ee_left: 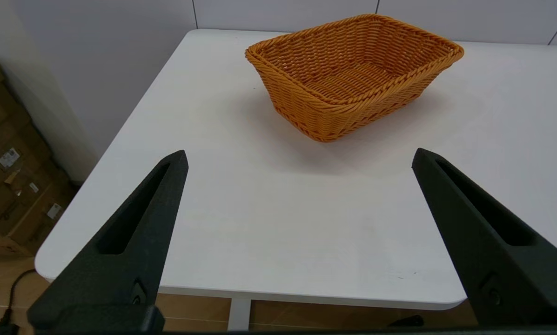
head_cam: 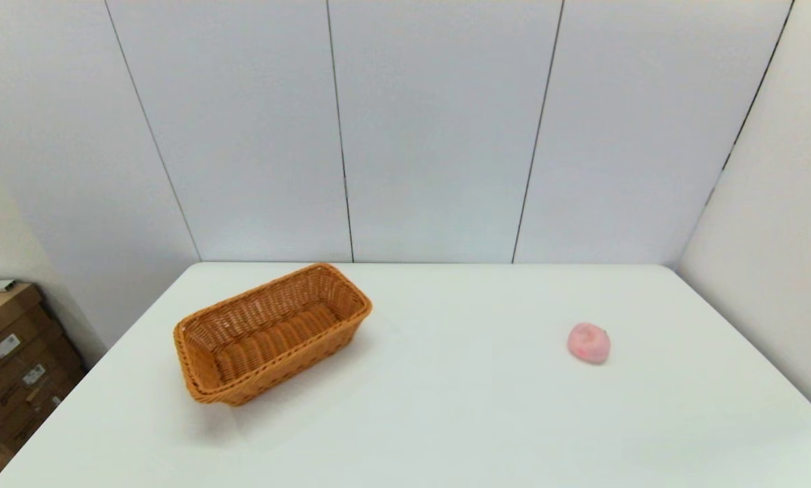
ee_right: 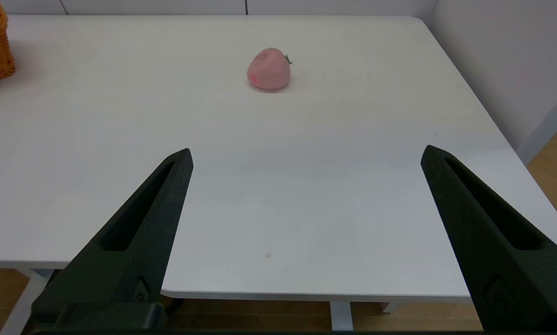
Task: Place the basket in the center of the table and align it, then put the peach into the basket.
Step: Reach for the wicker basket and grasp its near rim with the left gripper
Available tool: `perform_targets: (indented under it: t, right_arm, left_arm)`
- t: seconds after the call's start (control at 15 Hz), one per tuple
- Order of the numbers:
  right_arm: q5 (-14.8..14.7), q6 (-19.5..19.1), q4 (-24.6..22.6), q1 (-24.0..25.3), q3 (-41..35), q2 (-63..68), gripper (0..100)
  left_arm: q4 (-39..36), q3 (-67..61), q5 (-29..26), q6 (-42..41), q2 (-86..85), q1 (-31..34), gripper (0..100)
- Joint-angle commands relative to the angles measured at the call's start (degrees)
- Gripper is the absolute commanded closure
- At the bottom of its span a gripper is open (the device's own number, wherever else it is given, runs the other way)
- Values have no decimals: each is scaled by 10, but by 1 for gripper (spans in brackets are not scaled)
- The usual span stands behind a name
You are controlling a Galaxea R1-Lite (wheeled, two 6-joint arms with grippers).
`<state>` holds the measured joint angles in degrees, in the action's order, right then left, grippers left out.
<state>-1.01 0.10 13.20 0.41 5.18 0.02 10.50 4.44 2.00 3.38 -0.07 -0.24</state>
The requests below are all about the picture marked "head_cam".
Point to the pink peach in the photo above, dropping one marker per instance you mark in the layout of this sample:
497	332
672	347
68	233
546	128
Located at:
588	343

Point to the orange woven wicker basket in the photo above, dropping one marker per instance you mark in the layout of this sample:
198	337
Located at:
276	339

